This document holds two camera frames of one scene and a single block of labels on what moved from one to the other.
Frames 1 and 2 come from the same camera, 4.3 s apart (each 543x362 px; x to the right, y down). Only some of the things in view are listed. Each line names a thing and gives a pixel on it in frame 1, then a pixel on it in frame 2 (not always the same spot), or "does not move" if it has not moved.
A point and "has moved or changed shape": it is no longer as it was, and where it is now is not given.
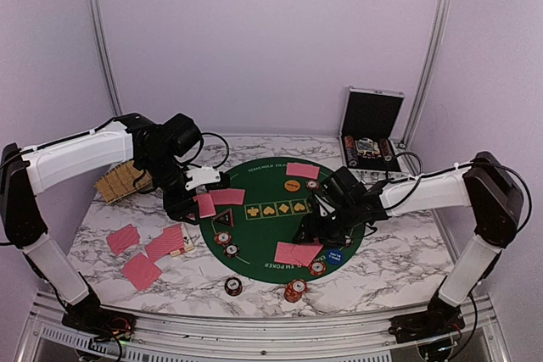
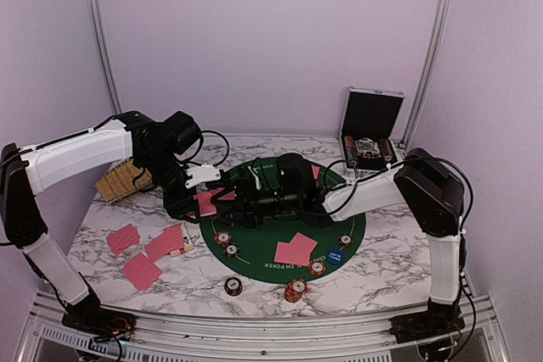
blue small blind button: (335, 257) does not move
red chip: (317, 268) does not move
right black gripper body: (333, 231) to (267, 204)
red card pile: (122, 239) does not move
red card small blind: (305, 254) has moved or changed shape
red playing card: (206, 204) does not move
